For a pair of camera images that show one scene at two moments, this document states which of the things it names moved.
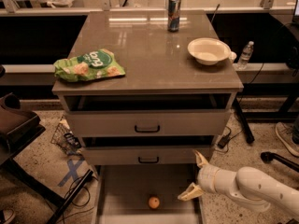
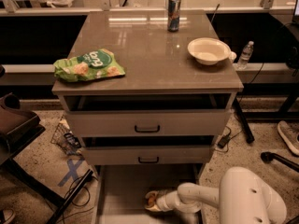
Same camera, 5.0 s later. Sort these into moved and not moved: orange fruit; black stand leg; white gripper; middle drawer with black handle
Moved: white gripper
Not moved: black stand leg; orange fruit; middle drawer with black handle
